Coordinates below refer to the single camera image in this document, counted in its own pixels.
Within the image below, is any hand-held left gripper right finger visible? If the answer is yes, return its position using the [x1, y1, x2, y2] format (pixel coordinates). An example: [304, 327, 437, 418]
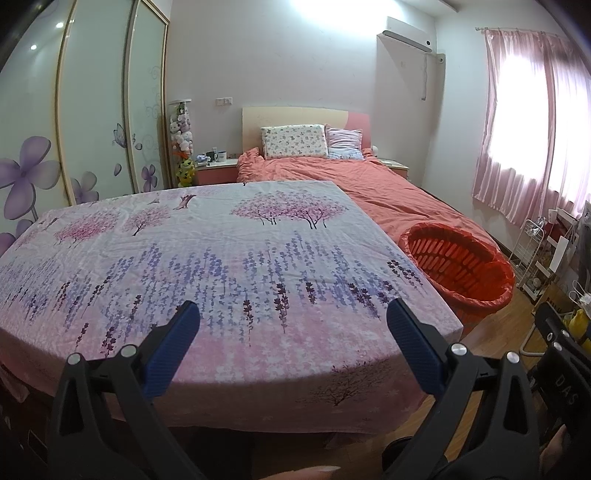
[385, 298, 541, 480]

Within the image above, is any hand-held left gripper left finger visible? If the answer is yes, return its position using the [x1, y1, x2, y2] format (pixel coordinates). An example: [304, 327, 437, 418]
[46, 300, 201, 480]

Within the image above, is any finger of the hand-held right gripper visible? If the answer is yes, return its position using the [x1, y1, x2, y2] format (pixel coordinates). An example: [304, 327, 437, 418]
[526, 302, 591, 444]

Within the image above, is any orange-red plastic basket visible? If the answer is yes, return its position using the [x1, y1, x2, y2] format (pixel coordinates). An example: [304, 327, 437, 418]
[399, 222, 515, 333]

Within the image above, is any person's right hand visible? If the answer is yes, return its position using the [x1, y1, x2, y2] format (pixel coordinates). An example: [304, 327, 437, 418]
[538, 425, 571, 478]

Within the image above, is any person's left hand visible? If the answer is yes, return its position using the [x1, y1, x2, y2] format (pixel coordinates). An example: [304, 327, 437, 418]
[272, 465, 342, 480]

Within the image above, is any yellow bag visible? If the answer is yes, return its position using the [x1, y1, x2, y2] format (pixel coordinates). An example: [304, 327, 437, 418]
[568, 308, 591, 352]

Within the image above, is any cardboard box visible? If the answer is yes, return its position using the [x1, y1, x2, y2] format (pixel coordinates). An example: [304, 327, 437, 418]
[536, 284, 571, 319]

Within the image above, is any floral tablecloth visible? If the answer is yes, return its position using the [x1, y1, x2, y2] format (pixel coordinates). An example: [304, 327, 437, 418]
[0, 180, 465, 437]

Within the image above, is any pink white nightstand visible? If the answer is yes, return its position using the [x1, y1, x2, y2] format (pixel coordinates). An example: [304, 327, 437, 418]
[194, 159, 239, 186]
[379, 158, 410, 180]

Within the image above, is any coral duvet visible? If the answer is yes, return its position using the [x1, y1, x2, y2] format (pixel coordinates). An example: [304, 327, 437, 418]
[236, 147, 502, 259]

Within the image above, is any pink curtain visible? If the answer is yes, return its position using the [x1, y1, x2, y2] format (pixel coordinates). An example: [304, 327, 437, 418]
[472, 28, 591, 227]

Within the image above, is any plush toy column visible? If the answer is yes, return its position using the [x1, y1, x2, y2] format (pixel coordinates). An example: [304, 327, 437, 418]
[168, 99, 195, 188]

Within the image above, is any striped pink pillow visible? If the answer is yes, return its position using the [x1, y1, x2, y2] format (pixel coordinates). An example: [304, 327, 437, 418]
[324, 124, 364, 160]

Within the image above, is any floral white pillow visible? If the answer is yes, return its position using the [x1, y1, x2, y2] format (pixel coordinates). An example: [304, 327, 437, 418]
[261, 124, 329, 160]

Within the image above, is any flower print wardrobe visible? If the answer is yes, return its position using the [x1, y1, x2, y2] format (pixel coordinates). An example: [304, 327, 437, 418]
[0, 0, 178, 259]

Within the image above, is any cream pink headboard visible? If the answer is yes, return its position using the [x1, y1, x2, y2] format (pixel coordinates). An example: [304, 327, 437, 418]
[242, 107, 372, 155]

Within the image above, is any white pipe cover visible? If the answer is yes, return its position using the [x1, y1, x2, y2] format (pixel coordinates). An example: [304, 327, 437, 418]
[422, 51, 447, 100]

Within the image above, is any white air conditioner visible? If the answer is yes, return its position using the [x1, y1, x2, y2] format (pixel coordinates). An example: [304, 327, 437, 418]
[376, 16, 433, 51]

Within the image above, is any white wire rack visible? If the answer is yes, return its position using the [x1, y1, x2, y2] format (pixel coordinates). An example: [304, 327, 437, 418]
[510, 219, 548, 296]

